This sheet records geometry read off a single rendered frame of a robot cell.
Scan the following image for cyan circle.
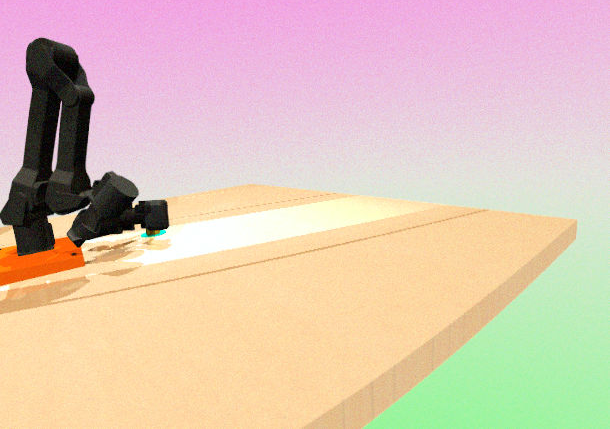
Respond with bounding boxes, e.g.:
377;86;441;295
141;230;166;238

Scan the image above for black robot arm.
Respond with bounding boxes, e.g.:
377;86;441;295
0;37;139;256

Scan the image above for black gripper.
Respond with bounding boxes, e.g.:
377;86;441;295
112;199;170;234

